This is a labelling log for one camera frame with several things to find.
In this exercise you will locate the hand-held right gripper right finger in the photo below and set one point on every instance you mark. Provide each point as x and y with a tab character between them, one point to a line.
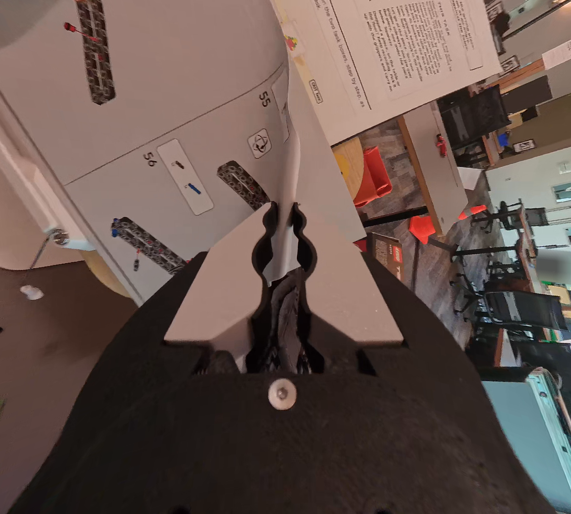
352	295

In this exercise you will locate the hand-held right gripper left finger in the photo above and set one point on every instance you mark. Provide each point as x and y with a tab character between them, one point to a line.
214	295

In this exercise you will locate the lego instruction booklet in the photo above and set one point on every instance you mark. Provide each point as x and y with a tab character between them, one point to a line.
178	99

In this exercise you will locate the black product box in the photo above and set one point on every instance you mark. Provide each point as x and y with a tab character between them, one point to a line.
388	255

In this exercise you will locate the orange chair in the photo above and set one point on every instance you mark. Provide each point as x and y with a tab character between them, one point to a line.
374	175
421	228

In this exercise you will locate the round wooden table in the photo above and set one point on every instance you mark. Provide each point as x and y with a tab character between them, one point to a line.
345	170

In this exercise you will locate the long white table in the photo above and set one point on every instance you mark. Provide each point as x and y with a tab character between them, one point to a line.
437	184

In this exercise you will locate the small red object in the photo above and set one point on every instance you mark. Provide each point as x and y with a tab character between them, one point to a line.
441	144

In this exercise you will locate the white cabinet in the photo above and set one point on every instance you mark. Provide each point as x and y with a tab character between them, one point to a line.
513	416

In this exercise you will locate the black mesh office chair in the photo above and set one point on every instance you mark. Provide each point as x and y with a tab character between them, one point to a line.
473	121

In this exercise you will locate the printed paper sheet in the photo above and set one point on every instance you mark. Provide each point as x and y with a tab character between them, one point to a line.
401	10

